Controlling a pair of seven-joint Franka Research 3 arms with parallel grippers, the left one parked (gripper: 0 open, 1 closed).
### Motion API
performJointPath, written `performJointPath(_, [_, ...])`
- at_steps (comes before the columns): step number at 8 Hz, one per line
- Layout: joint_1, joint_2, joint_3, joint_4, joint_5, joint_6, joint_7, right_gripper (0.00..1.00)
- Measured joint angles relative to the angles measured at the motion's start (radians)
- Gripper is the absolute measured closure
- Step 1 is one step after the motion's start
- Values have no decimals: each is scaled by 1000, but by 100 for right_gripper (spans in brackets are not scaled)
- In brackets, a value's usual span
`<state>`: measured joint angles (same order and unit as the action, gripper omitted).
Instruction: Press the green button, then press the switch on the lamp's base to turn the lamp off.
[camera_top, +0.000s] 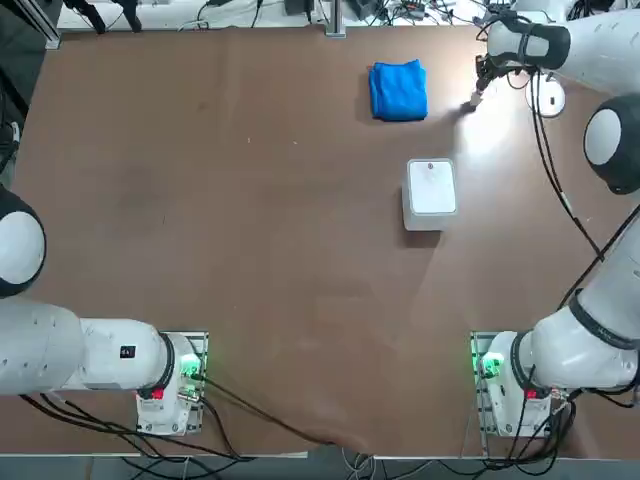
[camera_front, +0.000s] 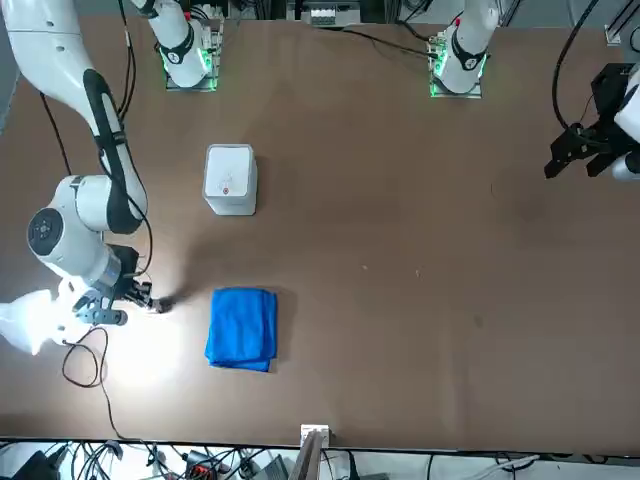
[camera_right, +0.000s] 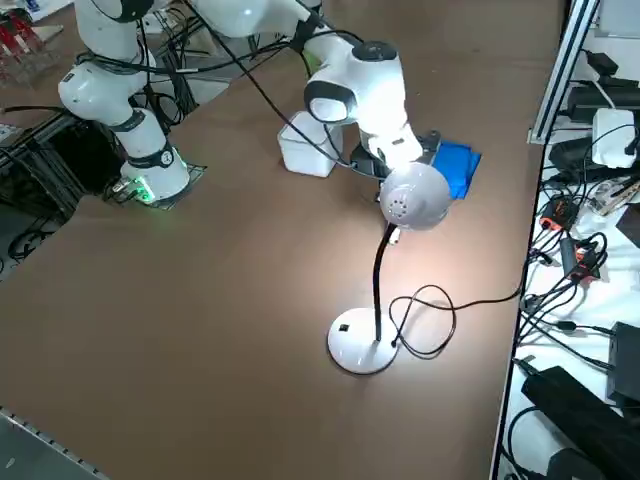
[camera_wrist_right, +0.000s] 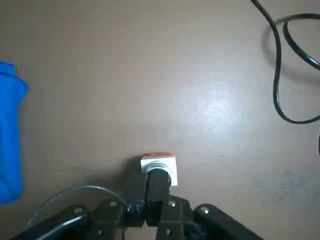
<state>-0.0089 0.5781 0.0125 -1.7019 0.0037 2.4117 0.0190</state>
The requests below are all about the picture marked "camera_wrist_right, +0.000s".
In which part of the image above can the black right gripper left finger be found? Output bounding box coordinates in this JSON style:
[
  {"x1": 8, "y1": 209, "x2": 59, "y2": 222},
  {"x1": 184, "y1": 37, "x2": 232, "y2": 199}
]
[{"x1": 9, "y1": 170, "x2": 149, "y2": 240}]

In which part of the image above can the thin grey gripper wire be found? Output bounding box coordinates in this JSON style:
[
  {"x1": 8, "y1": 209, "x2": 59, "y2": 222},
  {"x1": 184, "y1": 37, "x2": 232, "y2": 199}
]
[{"x1": 24, "y1": 184, "x2": 132, "y2": 227}]

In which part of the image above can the black lamp power cable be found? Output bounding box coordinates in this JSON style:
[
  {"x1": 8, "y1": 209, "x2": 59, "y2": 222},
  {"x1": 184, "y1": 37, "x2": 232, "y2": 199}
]
[{"x1": 250, "y1": 0, "x2": 320, "y2": 157}]

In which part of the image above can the folded blue cloth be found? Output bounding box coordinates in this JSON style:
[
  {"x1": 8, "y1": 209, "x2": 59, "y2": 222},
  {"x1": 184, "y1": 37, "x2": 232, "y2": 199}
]
[{"x1": 0, "y1": 60, "x2": 29, "y2": 205}]

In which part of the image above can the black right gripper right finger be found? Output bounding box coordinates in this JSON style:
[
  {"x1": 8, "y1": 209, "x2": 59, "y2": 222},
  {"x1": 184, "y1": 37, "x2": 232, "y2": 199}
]
[{"x1": 145, "y1": 171, "x2": 266, "y2": 240}]

